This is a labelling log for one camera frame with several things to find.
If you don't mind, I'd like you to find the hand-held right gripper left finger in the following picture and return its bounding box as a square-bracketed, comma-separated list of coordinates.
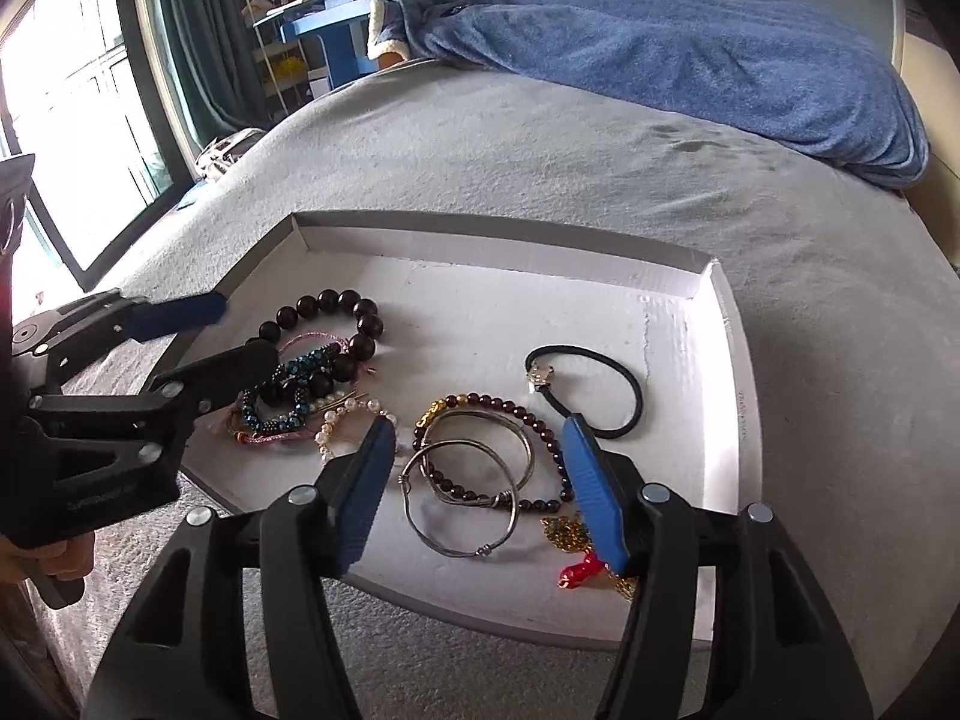
[79, 414, 397, 720]

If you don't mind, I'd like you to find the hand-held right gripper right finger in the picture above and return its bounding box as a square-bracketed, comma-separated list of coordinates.
[562, 414, 875, 720]

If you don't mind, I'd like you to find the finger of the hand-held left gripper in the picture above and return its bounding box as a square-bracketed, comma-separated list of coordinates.
[30, 339, 278, 432]
[11, 291, 228, 377]

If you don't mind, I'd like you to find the pearl bracelet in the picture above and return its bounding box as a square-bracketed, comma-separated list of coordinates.
[315, 397, 398, 462]

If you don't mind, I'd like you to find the blue bead bracelet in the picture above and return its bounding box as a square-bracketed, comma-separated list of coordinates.
[238, 345, 342, 440]

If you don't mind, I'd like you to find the gold necklace with red pendant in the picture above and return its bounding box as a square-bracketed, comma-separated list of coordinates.
[541, 511, 642, 601]

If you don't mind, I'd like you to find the silver bangle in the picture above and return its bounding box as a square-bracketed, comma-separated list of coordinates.
[400, 439, 520, 560]
[431, 409, 536, 511]

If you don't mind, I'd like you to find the pink string bracelet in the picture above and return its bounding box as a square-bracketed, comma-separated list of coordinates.
[225, 330, 376, 451]

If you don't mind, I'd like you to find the black hair tie with charm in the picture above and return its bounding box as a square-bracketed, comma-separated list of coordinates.
[523, 343, 644, 440]

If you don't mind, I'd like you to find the dark red bead bracelet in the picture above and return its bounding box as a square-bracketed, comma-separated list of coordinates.
[412, 390, 575, 515]

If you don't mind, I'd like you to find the large black bead bracelet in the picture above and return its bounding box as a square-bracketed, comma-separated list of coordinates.
[257, 289, 385, 402]

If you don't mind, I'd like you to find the white cardboard tray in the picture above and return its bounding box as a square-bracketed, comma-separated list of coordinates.
[180, 210, 764, 653]

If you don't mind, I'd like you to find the person's left hand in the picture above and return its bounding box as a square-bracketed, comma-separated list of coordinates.
[0, 531, 97, 584]

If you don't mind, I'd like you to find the white bag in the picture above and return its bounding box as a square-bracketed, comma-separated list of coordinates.
[193, 127, 267, 182]

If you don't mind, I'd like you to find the black framed glass door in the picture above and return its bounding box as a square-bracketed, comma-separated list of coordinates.
[0, 0, 203, 293]

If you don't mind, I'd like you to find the teal curtain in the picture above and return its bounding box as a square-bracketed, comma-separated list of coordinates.
[154, 0, 263, 155]

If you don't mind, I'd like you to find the blue desk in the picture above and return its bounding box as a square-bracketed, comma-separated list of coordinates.
[253, 0, 462, 98]

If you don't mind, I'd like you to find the white trolley shelf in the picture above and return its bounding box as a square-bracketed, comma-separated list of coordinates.
[236, 0, 331, 121]

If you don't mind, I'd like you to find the grey bed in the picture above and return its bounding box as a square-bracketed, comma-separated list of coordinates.
[60, 52, 960, 720]

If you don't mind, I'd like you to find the blue fleece blanket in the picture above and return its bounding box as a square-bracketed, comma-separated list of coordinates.
[367, 0, 931, 190]

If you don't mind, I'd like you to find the beige wardrobe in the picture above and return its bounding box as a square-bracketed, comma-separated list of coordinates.
[889, 0, 960, 271]

